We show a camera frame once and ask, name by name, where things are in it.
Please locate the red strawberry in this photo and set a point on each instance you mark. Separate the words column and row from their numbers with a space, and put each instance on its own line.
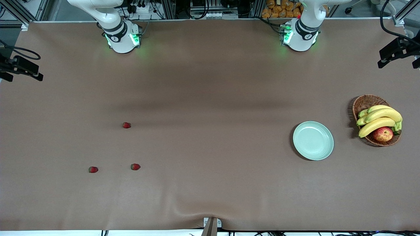
column 126, row 125
column 135, row 167
column 93, row 169

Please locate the pale green round plate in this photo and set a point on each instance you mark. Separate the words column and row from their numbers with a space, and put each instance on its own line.
column 313, row 141

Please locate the brown wicker basket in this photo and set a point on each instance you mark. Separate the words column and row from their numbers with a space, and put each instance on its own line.
column 366, row 101

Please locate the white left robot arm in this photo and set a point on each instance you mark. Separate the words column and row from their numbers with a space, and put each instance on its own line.
column 303, row 36

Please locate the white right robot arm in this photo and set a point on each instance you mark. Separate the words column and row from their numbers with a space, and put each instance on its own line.
column 121, row 36

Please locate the red yellow apple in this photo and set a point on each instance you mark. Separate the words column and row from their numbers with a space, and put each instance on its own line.
column 383, row 134

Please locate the pile of orange buns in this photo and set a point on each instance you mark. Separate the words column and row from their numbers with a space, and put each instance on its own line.
column 279, row 9

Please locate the large yellow banana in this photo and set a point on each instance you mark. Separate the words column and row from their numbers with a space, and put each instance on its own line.
column 375, row 126
column 385, row 113

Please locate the white terminal strip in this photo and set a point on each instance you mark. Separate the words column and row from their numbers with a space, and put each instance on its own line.
column 213, row 14

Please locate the white power strip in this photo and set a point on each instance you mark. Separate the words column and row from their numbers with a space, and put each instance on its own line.
column 141, row 8

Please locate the aluminium frame beam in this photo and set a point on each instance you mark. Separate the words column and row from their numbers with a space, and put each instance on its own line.
column 402, row 16
column 14, row 9

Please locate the greenish yellow banana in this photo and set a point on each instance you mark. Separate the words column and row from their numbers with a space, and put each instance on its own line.
column 362, row 113
column 361, row 121

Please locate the small yellow banana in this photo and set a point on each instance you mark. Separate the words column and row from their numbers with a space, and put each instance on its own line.
column 377, row 107

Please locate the brown table cover mat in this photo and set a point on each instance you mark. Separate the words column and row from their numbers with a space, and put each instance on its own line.
column 210, row 196

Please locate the metal table edge bracket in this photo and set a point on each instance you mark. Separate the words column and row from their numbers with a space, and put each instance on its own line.
column 211, row 227

